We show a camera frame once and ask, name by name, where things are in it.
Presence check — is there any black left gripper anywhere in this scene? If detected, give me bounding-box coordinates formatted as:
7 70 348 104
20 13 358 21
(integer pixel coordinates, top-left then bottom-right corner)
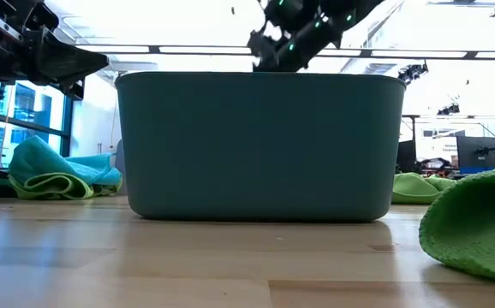
0 0 110 102

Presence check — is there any blue microfiber towel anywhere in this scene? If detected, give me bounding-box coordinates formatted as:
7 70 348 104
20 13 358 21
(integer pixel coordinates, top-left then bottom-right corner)
8 135 123 188

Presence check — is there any green microfiber towel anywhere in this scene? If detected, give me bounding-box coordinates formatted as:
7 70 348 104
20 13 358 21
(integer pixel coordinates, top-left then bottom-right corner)
391 172 457 205
8 170 123 201
418 140 495 283

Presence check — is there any teal plastic basket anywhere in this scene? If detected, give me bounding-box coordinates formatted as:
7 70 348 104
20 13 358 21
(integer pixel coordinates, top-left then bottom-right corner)
114 70 407 223

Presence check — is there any long ceiling light bar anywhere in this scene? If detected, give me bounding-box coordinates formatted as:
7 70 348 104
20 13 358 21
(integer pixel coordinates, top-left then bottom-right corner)
75 43 495 61

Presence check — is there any black ceiling fixture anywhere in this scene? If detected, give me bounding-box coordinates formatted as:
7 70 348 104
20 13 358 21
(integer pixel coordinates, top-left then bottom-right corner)
438 102 462 116
397 61 429 85

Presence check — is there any dark computer monitor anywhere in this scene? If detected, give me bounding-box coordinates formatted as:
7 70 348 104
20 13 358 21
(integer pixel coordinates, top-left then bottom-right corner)
397 139 417 173

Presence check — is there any red and black equipment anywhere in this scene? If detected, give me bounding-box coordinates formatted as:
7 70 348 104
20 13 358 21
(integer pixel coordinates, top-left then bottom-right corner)
416 156 456 179

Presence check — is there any black computer monitor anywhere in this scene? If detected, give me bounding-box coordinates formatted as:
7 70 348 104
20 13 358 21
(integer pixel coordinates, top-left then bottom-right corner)
456 135 495 175

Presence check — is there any dark blue window frame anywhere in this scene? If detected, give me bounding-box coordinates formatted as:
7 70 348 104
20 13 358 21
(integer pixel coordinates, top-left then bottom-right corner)
0 79 75 172

